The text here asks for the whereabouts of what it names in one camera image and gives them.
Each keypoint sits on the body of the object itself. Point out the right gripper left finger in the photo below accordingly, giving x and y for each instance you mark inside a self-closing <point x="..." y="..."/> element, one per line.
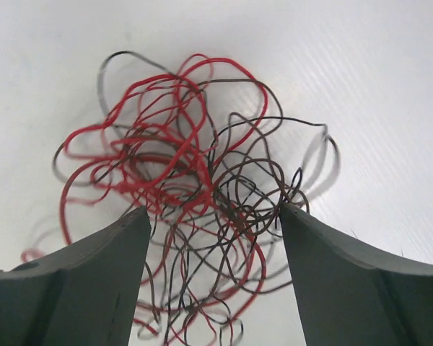
<point x="83" y="294"/>

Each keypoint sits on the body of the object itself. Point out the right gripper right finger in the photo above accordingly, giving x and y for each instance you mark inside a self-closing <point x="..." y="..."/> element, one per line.
<point x="351" y="293"/>

